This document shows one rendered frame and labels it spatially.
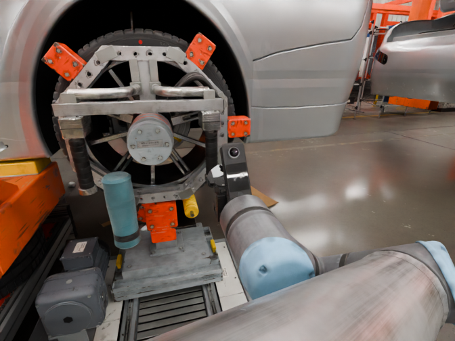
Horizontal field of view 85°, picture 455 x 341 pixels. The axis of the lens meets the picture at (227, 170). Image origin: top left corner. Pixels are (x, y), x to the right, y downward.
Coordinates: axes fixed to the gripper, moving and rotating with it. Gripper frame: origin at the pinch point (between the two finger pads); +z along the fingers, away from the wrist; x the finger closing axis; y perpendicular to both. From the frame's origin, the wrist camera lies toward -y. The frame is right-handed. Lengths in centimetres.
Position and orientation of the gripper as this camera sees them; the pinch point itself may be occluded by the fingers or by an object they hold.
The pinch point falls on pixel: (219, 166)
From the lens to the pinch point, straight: 63.1
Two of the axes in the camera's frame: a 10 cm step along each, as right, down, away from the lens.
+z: -2.5, -3.7, 9.0
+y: 0.0, 9.2, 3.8
